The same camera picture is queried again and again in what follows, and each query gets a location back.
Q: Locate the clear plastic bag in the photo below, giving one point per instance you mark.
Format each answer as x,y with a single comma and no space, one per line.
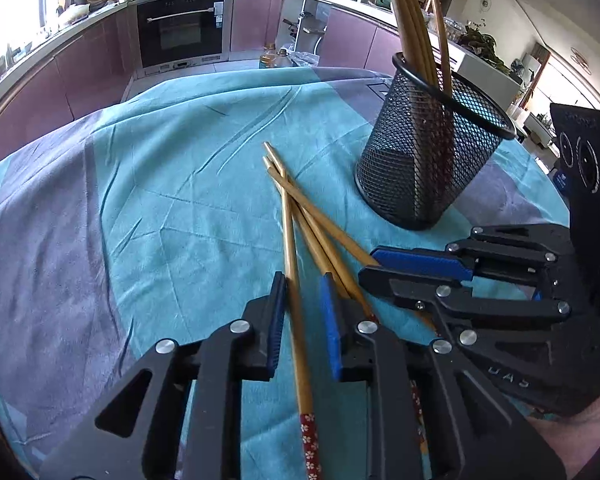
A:
305,58

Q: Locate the black integrated stove oven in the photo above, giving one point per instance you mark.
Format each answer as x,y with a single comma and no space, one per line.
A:
180,30

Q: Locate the white kitchen countertop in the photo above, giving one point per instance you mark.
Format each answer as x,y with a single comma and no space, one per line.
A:
337,4

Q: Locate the pink base cabinets long run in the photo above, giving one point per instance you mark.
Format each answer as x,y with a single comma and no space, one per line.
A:
80,70

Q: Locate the red-ended bamboo chopstick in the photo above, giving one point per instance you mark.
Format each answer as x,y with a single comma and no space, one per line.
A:
314,240
352,295
330,220
295,310

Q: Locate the white casserole pot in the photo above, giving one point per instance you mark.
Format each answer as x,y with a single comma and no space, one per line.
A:
77,14

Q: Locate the black mesh utensil holder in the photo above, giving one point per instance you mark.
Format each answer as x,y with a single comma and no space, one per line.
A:
420,160

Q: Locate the teal and purple tablecloth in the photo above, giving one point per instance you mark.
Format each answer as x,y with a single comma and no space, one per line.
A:
155,210

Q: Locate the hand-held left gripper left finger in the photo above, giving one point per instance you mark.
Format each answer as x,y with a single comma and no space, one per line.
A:
275,325

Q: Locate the green potted plant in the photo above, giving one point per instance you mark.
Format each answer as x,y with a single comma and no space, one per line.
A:
482,45

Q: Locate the person's right forearm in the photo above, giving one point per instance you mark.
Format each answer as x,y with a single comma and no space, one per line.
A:
590,440

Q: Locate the pink base cabinets with shelf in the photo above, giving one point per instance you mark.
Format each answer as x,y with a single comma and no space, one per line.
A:
350,35

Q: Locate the round wall clock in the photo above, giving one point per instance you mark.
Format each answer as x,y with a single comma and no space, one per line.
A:
486,2

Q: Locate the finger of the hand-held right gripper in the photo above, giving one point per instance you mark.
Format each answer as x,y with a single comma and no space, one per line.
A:
420,262
380,280

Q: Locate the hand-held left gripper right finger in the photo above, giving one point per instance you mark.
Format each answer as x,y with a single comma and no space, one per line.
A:
331,325

